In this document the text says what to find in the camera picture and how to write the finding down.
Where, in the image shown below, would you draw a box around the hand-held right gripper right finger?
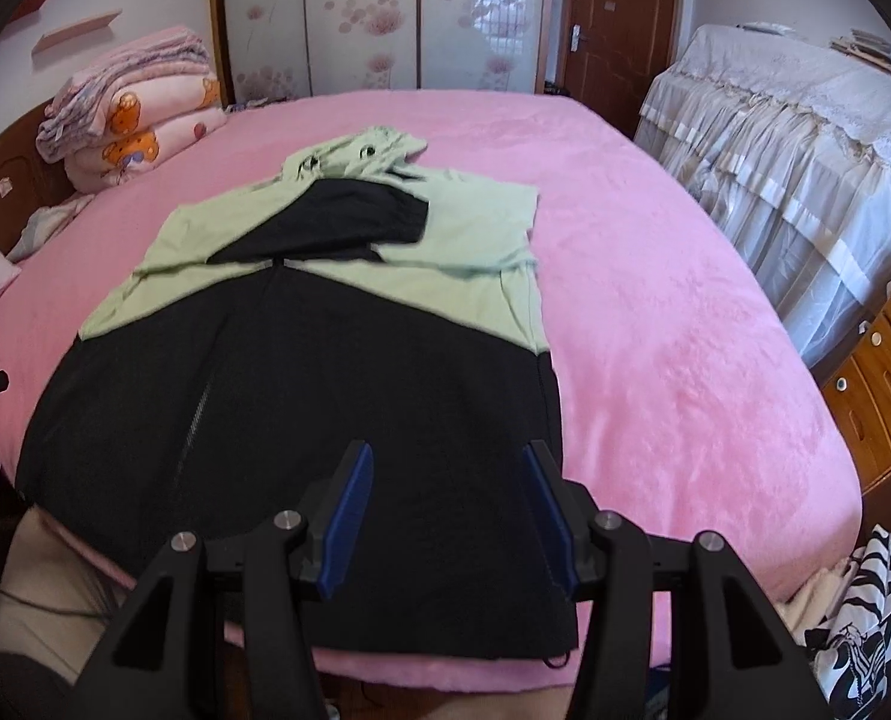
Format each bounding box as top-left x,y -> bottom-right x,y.
522,439 -> 829,720

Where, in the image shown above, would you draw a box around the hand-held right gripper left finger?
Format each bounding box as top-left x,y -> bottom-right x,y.
77,439 -> 375,720

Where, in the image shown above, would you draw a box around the green and black hooded jacket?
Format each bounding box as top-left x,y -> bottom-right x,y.
14,126 -> 581,665

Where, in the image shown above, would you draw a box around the grey crumpled cloth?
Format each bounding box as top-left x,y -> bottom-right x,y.
10,191 -> 94,263

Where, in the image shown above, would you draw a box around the person's left leg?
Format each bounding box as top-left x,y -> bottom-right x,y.
0,506 -> 127,687

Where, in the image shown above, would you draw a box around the wooden headboard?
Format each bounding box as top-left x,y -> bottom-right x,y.
0,101 -> 71,260

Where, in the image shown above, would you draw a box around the pink plush bed blanket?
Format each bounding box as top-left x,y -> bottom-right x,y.
0,88 -> 866,691

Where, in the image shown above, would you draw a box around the cream cloth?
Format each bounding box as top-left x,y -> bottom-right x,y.
779,559 -> 862,635

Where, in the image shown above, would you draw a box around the pink bear-print folded quilt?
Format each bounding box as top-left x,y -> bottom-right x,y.
62,75 -> 229,196

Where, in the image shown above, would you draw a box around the zebra-print cloth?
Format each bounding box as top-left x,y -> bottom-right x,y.
805,525 -> 891,698

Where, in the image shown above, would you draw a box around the wooden drawer cabinet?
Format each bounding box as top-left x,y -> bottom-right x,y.
820,255 -> 891,518

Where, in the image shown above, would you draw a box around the stack of folded pink quilts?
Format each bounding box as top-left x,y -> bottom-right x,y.
36,25 -> 217,162

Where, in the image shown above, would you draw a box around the white lace furniture cover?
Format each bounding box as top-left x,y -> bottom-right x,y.
632,22 -> 891,368

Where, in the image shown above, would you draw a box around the brown wooden door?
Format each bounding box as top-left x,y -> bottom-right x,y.
557,0 -> 686,140

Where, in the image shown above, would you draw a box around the floral sliding wardrobe doors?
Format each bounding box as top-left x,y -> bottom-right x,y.
209,0 -> 559,106

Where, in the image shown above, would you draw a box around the stack of books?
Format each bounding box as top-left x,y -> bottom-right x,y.
827,28 -> 891,76

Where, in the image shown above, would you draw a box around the pink wall shelf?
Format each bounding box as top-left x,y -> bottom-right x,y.
31,9 -> 122,55

